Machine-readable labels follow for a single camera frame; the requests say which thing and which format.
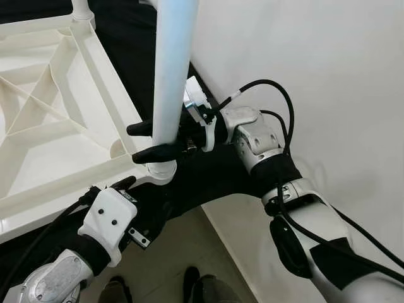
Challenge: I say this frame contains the black tablecloth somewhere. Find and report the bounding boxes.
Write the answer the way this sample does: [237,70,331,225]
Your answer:
[0,0,304,297]

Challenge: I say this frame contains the white plastic table leg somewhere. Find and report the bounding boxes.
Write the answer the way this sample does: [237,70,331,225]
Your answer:
[69,0,95,23]
[150,0,200,166]

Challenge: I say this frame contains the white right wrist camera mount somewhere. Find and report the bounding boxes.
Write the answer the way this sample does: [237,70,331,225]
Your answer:
[183,76,217,152]

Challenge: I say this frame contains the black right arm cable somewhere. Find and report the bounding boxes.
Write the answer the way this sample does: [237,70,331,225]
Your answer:
[211,79,404,278]

